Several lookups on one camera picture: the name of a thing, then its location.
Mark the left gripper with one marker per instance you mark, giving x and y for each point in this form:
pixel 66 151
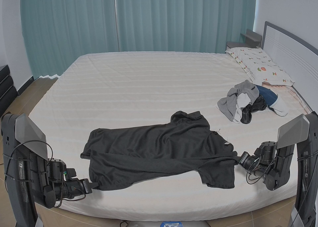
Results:
pixel 82 187

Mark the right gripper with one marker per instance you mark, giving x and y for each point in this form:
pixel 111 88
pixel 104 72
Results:
pixel 249 161

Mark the black T-shirt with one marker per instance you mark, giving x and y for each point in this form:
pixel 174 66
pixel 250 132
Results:
pixel 149 146

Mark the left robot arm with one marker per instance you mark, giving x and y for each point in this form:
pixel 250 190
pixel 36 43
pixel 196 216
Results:
pixel 17 171

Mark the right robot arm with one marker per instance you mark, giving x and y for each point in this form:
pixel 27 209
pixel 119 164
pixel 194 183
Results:
pixel 305 159

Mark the pile of clothes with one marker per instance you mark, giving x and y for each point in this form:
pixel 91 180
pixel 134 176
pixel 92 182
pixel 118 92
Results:
pixel 231 103

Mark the bed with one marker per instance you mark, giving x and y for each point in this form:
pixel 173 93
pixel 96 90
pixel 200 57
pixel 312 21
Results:
pixel 149 84

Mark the white printed pillow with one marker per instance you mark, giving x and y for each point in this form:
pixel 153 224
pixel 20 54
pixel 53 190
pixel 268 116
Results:
pixel 260 67

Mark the grey bedside table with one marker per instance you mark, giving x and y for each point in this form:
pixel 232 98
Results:
pixel 252 37

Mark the black chest of drawers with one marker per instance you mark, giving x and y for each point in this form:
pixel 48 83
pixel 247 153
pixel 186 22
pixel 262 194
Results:
pixel 7 86

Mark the blue-green curtain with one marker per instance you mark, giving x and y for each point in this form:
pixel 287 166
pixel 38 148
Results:
pixel 69 17
pixel 183 9

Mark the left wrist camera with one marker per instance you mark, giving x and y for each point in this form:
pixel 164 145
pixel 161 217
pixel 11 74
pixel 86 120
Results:
pixel 70 173

